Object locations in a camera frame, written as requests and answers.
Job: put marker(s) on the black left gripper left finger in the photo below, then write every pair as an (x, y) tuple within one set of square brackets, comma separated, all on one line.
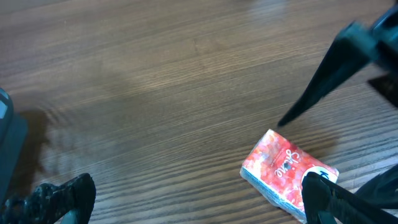
[(70, 202)]

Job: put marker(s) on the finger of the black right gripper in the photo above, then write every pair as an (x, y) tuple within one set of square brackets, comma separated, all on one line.
[(381, 191)]

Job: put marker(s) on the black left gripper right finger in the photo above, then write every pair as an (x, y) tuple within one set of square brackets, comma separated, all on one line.
[(327, 202)]

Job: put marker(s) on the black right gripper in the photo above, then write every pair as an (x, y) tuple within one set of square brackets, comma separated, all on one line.
[(351, 50)]

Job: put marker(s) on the red white small packet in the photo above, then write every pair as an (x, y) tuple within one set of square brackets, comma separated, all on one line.
[(276, 168)]

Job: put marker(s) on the grey plastic shopping basket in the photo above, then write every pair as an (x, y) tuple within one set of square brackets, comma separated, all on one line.
[(13, 133)]

